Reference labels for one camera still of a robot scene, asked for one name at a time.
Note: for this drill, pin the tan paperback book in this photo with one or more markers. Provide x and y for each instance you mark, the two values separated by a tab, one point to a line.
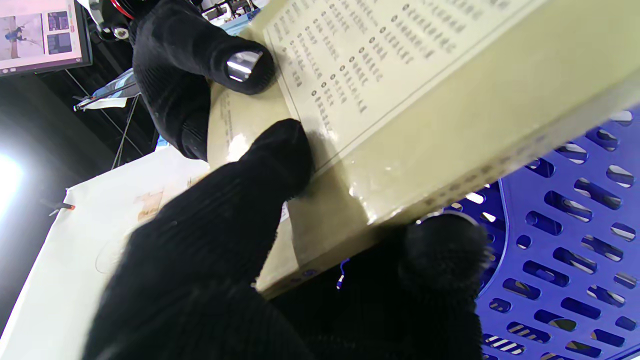
450	100

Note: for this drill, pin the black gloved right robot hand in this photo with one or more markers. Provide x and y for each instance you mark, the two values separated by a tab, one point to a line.
175	60

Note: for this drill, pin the blue plastic file holder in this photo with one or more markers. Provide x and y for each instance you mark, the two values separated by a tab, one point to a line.
560	260

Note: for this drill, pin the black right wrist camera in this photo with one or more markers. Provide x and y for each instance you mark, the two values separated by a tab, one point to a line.
116	27

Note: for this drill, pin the computer monitor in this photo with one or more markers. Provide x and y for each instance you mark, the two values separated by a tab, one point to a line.
35	35

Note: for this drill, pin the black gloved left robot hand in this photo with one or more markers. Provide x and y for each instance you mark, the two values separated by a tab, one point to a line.
200	280

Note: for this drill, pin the printed kitchen backdrop banner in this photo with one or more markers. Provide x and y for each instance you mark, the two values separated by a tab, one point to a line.
75	260

